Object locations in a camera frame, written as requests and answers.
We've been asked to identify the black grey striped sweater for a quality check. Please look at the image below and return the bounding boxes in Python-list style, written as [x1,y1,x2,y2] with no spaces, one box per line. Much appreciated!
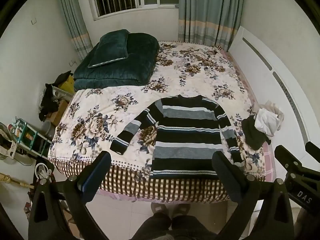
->
[110,95,244,179]

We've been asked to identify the black clothes pile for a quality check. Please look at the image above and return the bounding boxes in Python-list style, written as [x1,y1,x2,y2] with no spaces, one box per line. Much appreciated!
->
[39,71,73,122]

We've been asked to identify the black small garment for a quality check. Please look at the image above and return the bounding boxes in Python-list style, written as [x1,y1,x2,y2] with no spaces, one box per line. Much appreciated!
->
[241,115,271,151]

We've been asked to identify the white crumpled garment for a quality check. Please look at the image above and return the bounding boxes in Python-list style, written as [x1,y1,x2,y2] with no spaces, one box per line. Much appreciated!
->
[254,100,284,139]

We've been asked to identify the green storage rack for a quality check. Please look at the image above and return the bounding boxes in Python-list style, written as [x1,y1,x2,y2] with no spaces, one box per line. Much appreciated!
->
[8,117,52,159]

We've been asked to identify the cardboard box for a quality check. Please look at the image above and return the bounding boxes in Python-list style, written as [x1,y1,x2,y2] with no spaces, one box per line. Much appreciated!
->
[50,99,68,127]

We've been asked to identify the floral bed sheet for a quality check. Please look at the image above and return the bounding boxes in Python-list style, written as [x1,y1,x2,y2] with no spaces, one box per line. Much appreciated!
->
[48,42,272,203]

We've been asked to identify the person black trousers legs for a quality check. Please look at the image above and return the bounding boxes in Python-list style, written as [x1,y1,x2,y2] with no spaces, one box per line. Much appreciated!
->
[131,213,217,239]

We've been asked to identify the white headboard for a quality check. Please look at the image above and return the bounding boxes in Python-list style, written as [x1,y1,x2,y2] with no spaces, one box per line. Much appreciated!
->
[229,27,319,171]

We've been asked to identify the yellow box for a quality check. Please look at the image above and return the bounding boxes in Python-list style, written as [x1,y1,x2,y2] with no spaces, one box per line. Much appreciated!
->
[59,75,75,95]

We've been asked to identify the dark green folded quilt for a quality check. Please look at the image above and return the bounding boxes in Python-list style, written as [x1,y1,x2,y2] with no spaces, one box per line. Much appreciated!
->
[73,33,159,91]

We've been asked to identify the dark green pillow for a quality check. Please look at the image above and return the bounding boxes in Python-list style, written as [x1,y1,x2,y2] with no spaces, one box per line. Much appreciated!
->
[88,29,129,68]

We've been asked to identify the right teal curtain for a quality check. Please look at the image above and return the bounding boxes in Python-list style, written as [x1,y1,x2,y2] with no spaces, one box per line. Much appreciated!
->
[178,0,244,51]

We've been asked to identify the teal curtain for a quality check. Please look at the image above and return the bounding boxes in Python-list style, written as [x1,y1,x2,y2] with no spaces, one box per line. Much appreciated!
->
[58,0,93,60]
[178,0,244,51]

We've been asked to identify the left teal curtain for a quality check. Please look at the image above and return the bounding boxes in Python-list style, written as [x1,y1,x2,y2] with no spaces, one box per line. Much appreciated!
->
[58,0,93,60]

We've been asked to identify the broom wooden handle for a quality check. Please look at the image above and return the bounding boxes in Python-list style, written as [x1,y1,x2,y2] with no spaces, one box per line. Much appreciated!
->
[0,173,34,189]

